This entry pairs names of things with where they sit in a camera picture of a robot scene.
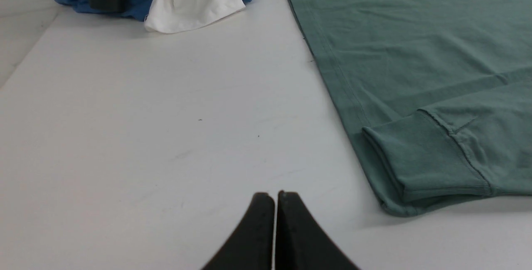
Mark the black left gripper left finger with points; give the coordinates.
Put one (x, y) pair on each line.
(250, 245)

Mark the green long-sleeved shirt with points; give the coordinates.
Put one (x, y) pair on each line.
(434, 95)

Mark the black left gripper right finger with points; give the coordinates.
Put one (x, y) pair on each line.
(301, 244)

